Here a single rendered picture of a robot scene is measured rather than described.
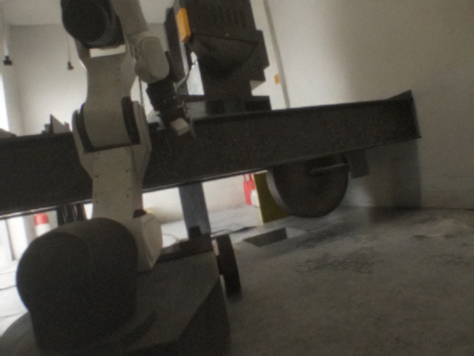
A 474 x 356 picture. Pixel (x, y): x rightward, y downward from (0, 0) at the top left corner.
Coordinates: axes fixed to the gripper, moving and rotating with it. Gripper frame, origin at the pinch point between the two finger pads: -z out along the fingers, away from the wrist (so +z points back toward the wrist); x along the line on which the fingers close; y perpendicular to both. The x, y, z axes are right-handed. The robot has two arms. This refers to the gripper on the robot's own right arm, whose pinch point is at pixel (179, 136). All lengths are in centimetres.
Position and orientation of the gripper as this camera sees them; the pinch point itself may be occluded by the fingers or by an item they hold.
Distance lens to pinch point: 94.2
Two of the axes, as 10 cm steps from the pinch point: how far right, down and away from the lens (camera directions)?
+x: 7.2, -5.0, 4.8
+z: -2.6, -8.4, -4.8
